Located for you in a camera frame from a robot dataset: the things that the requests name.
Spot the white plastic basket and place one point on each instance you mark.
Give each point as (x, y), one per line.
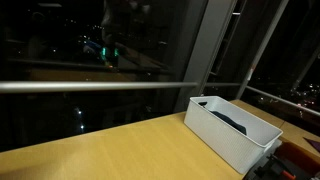
(220, 136)

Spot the slanted grey window bar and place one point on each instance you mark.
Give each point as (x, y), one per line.
(263, 43)

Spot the grey window frame pillar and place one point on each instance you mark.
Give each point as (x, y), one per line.
(208, 43)

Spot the dark blue shirt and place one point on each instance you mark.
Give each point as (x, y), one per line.
(230, 121)

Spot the horizontal metal window railing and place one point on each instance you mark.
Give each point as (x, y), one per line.
(283, 100)
(83, 86)

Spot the purple cloth piece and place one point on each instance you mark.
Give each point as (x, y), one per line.
(314, 144)

